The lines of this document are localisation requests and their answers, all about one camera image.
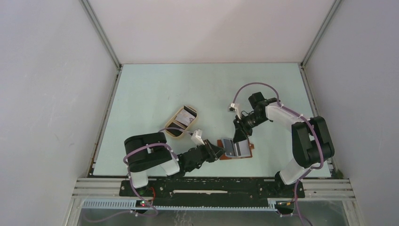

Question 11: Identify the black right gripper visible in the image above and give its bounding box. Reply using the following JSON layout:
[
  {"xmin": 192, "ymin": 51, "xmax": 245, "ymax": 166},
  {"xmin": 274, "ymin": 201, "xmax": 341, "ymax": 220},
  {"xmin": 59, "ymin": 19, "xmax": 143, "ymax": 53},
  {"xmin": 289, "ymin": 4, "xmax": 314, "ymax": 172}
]
[{"xmin": 232, "ymin": 112, "xmax": 266, "ymax": 144}]

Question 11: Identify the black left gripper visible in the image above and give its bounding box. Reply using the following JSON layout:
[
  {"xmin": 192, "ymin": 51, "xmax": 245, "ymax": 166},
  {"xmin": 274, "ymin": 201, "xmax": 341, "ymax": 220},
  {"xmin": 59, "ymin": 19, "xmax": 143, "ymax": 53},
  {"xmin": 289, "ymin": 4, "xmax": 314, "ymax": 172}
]
[{"xmin": 186, "ymin": 138, "xmax": 227, "ymax": 172}]

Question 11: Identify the brown leather card holder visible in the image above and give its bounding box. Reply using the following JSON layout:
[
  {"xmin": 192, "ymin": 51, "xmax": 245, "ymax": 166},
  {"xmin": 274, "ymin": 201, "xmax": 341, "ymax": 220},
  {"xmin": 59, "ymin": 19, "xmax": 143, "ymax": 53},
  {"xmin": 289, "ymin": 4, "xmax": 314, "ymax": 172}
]
[{"xmin": 217, "ymin": 138, "xmax": 255, "ymax": 160}]

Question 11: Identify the oval wooden tray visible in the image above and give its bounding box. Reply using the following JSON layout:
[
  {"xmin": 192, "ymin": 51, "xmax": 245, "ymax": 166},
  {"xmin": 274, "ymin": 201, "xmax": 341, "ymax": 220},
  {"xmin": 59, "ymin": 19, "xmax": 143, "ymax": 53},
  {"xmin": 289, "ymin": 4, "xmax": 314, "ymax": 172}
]
[{"xmin": 163, "ymin": 105, "xmax": 198, "ymax": 138}]

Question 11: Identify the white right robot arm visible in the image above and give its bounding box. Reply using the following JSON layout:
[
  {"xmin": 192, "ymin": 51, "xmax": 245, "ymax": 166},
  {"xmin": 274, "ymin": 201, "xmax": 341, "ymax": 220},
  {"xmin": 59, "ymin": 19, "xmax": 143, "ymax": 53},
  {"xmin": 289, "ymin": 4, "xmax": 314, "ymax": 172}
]
[{"xmin": 229, "ymin": 92, "xmax": 335, "ymax": 197}]

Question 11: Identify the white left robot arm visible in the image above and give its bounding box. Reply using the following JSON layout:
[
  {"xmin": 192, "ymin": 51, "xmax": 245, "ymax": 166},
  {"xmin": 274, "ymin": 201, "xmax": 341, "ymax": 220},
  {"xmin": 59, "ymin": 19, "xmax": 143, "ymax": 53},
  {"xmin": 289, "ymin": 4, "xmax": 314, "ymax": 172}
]
[{"xmin": 123, "ymin": 129, "xmax": 225, "ymax": 196}]

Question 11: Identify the black card in tray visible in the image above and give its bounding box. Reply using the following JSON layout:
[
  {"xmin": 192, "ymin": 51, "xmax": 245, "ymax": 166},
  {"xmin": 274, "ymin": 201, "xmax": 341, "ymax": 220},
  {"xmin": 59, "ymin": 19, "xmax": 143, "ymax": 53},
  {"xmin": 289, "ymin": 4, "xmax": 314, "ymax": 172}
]
[{"xmin": 166, "ymin": 122, "xmax": 184, "ymax": 137}]

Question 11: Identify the grey card in tray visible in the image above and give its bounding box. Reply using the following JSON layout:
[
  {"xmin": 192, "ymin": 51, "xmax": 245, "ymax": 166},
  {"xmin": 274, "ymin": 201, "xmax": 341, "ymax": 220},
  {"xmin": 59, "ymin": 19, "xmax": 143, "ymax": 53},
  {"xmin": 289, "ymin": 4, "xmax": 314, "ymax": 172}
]
[{"xmin": 175, "ymin": 106, "xmax": 197, "ymax": 127}]

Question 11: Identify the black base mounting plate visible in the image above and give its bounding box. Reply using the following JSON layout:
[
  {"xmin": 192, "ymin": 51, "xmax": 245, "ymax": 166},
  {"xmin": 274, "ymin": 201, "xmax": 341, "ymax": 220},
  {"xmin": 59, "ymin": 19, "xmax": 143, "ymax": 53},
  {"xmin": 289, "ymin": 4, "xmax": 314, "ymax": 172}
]
[{"xmin": 119, "ymin": 177, "xmax": 305, "ymax": 207}]

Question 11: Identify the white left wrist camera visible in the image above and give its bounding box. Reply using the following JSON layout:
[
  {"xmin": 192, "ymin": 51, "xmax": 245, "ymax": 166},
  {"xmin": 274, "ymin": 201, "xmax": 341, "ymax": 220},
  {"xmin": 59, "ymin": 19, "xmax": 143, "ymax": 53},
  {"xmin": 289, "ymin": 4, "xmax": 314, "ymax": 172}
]
[{"xmin": 191, "ymin": 129, "xmax": 205, "ymax": 146}]

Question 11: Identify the light blue cable duct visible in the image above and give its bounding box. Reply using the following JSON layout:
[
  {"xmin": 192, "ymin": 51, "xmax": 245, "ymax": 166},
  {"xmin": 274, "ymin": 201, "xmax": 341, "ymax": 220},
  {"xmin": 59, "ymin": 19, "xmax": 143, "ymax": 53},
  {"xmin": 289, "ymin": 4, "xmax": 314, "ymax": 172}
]
[{"xmin": 81, "ymin": 199, "xmax": 277, "ymax": 211}]

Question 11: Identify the aluminium corner frame post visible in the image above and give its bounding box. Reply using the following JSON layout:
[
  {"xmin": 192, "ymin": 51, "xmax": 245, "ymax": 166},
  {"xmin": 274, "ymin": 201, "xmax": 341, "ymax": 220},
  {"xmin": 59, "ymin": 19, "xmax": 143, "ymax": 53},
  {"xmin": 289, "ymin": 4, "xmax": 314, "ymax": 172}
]
[{"xmin": 300, "ymin": 0, "xmax": 344, "ymax": 68}]

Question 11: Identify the left aluminium corner post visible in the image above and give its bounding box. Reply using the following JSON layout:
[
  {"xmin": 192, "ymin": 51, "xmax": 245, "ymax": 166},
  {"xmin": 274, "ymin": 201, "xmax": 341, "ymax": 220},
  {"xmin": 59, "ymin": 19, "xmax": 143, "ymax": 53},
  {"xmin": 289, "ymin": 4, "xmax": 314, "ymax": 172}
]
[{"xmin": 79, "ymin": 0, "xmax": 122, "ymax": 70}]

